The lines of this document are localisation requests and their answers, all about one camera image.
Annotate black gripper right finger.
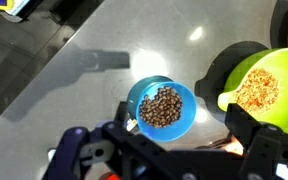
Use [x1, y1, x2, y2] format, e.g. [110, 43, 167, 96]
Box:
[225, 103, 288, 180]

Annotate blue plastic bowl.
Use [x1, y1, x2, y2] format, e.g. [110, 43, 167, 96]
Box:
[126, 75, 197, 143]

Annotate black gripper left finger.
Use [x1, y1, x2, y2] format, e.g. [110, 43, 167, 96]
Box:
[100, 101, 198, 180]

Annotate orange brown grains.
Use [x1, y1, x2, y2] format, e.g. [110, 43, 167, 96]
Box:
[232, 68, 281, 114]

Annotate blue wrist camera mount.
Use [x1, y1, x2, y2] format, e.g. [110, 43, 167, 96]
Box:
[42, 126, 117, 180]

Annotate dark coffee beans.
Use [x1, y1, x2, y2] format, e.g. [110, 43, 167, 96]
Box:
[138, 85, 184, 129]

